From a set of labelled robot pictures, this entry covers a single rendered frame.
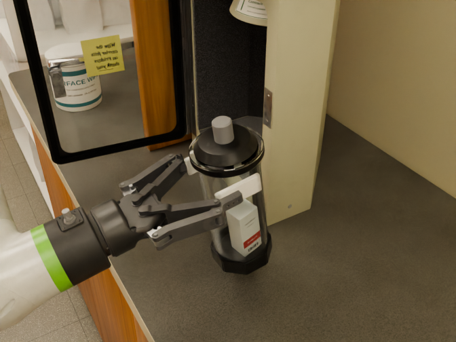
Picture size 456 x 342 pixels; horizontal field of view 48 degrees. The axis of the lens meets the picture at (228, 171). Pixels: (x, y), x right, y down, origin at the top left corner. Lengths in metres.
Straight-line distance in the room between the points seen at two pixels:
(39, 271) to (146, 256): 0.33
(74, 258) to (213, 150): 0.23
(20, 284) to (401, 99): 0.91
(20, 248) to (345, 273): 0.55
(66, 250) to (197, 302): 0.30
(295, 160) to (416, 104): 0.37
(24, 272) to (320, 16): 0.57
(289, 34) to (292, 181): 0.30
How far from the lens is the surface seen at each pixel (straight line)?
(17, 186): 2.88
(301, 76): 0.87
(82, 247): 0.67
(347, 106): 1.39
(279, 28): 0.81
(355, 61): 1.34
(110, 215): 0.68
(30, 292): 0.68
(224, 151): 0.69
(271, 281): 0.92
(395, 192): 1.16
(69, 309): 2.18
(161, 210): 0.69
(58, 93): 1.06
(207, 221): 0.67
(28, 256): 0.67
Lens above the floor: 1.62
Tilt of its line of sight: 36 degrees down
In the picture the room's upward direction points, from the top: straight up
